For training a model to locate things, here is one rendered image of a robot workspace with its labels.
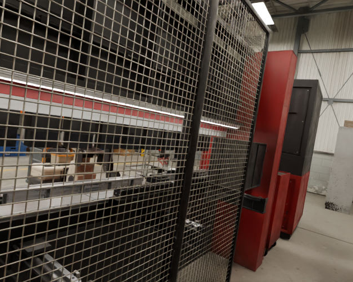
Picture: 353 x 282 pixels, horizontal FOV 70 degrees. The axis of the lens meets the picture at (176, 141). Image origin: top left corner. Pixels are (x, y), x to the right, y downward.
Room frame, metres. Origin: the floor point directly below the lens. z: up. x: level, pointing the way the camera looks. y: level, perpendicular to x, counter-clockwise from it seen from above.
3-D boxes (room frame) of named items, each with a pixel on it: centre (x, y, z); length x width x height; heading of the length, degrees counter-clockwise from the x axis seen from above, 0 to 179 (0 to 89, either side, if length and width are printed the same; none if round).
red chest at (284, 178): (3.21, -1.19, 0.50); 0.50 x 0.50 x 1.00; 54
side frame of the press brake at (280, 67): (2.89, -0.74, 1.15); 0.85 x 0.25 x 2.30; 54
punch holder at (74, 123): (1.42, 0.56, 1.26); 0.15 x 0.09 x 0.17; 144
